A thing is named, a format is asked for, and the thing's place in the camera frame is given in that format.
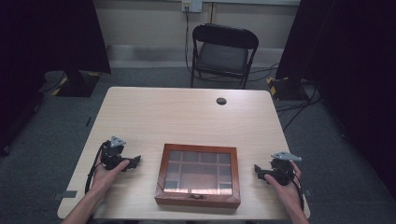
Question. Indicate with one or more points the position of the person's left hand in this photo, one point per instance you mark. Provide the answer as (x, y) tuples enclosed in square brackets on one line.
[(107, 175)]

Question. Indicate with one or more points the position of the wooden box with glass lid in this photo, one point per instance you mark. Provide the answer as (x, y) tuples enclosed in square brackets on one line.
[(199, 175)]

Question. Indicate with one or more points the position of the white wall socket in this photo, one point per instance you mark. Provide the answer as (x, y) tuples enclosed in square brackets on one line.
[(192, 5)]

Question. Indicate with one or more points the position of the black stand base striped tape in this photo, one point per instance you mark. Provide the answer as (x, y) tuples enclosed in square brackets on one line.
[(74, 83), (285, 88)]

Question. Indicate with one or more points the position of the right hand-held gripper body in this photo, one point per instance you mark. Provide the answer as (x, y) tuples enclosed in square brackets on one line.
[(282, 170)]

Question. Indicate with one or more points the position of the black curtain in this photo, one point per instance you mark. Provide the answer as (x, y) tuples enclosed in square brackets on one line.
[(348, 68), (40, 65)]

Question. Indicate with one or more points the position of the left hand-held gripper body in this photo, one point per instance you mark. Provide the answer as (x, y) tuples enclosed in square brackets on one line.
[(112, 154)]

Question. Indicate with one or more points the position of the black folding chair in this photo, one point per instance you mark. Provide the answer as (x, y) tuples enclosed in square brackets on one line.
[(223, 55)]

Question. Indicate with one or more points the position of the person's right hand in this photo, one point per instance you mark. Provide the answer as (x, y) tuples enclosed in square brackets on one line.
[(286, 188)]

